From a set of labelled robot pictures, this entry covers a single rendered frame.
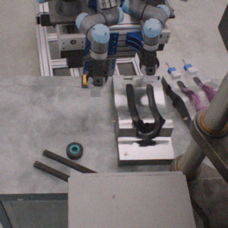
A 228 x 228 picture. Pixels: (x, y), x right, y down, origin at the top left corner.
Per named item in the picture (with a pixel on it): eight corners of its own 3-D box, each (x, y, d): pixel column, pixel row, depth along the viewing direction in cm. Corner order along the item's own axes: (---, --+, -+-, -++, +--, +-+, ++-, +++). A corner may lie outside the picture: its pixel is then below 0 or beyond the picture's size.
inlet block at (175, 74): (161, 66, 203) (163, 60, 199) (169, 64, 204) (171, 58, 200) (171, 82, 196) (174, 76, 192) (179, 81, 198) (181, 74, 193)
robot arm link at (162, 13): (150, -2, 162) (141, 13, 157) (172, 6, 160) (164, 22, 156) (148, 10, 169) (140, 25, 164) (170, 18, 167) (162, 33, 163)
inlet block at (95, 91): (89, 77, 181) (90, 70, 177) (98, 78, 182) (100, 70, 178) (90, 96, 174) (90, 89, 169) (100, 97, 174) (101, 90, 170)
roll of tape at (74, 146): (78, 143, 169) (78, 139, 166) (86, 155, 165) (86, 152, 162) (63, 149, 166) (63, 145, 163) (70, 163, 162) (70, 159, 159)
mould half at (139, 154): (111, 85, 193) (113, 68, 183) (156, 86, 197) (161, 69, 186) (118, 166, 164) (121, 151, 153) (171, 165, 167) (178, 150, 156)
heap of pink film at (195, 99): (177, 88, 190) (181, 79, 183) (204, 82, 195) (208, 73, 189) (200, 125, 176) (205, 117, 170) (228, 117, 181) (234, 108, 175)
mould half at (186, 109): (160, 82, 199) (164, 68, 191) (198, 73, 207) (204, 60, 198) (203, 153, 173) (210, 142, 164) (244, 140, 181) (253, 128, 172)
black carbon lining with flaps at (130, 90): (124, 86, 185) (126, 74, 177) (153, 86, 187) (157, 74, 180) (131, 141, 164) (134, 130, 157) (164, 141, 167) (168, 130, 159)
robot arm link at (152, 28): (164, 19, 154) (158, 32, 150) (162, 35, 164) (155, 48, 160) (148, 13, 156) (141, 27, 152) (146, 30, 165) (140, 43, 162)
